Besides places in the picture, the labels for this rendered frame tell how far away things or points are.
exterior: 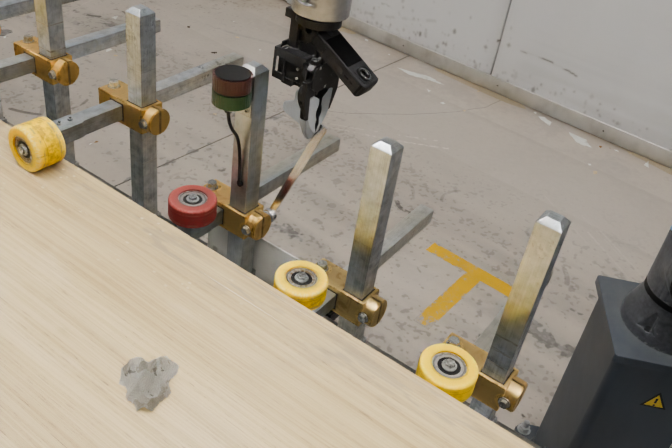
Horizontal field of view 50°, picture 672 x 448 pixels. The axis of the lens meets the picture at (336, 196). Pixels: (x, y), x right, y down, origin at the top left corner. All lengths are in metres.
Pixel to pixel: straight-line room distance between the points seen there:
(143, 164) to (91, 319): 0.46
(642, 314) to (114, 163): 2.04
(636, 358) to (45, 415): 1.13
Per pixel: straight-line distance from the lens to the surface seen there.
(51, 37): 1.50
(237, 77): 1.09
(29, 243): 1.15
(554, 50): 3.77
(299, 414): 0.92
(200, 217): 1.19
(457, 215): 2.90
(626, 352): 1.62
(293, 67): 1.15
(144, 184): 1.43
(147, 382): 0.93
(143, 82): 1.32
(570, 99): 3.80
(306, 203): 2.79
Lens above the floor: 1.62
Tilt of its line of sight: 35 degrees down
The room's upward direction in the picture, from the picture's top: 9 degrees clockwise
